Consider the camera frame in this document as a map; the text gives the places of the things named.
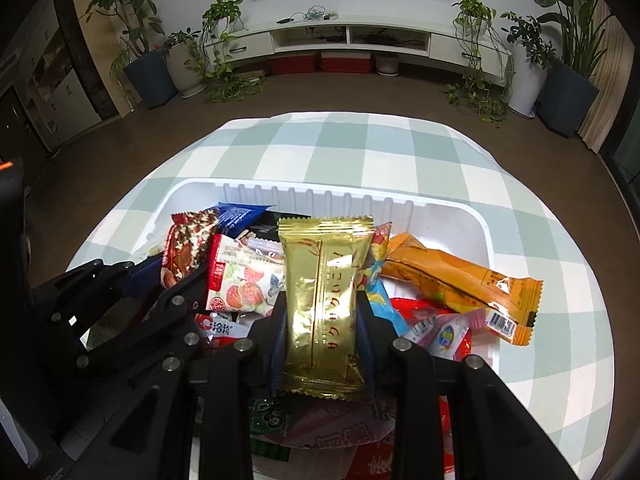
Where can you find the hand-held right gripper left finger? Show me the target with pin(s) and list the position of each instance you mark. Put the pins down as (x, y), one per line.
(276, 360)

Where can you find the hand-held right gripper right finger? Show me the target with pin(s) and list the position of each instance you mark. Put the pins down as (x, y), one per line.
(367, 360)

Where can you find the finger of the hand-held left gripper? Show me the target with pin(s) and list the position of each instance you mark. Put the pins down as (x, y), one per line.
(145, 272)
(180, 310)

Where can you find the brown nut chocolate packet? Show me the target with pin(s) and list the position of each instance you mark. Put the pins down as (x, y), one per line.
(187, 250)

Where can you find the green snack packet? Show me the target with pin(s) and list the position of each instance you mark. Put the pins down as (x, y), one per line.
(267, 415)

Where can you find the panda print snack packet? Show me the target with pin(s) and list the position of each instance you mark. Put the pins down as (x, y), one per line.
(385, 305)

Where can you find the gold snack packet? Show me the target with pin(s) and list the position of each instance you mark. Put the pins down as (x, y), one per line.
(320, 310)

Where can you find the pink snack packet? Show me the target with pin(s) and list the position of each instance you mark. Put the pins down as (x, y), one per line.
(450, 332)

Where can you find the blue snack packet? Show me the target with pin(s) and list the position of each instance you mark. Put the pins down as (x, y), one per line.
(240, 215)

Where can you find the orange snack packet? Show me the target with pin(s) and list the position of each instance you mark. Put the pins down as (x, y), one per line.
(450, 275)

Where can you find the white plastic tray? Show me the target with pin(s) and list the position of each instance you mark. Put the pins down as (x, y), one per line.
(440, 220)

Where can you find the red white snack packet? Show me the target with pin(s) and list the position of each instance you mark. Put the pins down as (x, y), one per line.
(215, 327)

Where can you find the white strawberry print packet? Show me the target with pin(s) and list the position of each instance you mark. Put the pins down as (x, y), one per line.
(245, 280)

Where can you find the wooden display cabinet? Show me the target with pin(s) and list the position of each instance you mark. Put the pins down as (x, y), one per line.
(55, 85)

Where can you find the tall plant in dark pot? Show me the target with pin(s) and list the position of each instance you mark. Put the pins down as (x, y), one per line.
(150, 80)

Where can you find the small plant in white pot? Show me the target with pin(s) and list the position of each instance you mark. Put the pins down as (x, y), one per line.
(182, 70)

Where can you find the red storage box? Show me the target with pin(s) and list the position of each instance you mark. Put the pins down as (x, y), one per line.
(345, 62)
(292, 65)

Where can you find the trailing pothos plant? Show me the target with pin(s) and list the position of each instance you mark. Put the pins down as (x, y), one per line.
(472, 10)
(220, 15)

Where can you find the bushy plant in white pot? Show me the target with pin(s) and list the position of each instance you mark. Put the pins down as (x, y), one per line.
(527, 85)

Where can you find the white television cabinet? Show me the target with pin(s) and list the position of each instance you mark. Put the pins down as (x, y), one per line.
(400, 35)

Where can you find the large leafy plant dark pot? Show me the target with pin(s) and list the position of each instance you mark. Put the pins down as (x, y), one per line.
(567, 97)

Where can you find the light wood panel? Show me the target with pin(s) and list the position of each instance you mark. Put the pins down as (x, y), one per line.
(607, 95)

